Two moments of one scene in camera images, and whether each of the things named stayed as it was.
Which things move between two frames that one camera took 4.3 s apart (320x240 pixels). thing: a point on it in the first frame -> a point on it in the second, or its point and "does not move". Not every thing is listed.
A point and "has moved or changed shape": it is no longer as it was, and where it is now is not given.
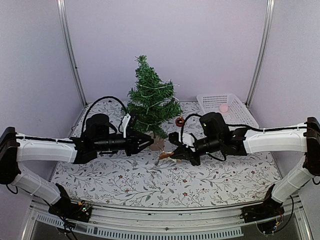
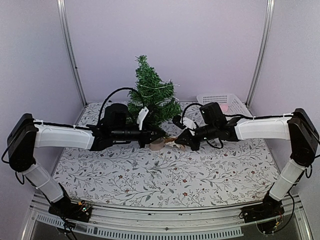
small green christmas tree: (152, 104) does not move
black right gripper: (179, 152) -> (189, 140)
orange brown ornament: (165, 154) has moved or changed shape
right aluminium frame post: (269, 17) does not move
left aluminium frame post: (62, 16) does not move
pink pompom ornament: (223, 108) does not move
